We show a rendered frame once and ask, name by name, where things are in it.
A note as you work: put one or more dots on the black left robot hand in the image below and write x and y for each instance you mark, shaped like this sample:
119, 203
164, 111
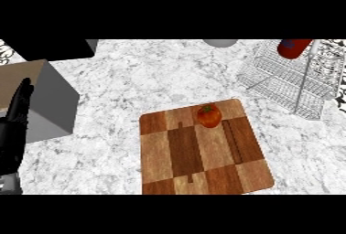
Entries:
13, 128

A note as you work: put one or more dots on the grey round object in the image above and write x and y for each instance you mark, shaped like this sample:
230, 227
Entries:
218, 42

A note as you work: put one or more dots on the red bottle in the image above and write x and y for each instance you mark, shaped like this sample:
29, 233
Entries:
292, 48

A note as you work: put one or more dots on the black flat appliance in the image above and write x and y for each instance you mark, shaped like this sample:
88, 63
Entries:
48, 48

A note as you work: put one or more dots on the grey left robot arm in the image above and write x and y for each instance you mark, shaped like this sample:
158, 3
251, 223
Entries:
8, 183

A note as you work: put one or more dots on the grey box with tan top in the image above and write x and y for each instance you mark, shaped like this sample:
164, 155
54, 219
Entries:
39, 97

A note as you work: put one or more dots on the checkered wooden cutting board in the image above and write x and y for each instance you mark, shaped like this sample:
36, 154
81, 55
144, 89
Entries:
198, 152

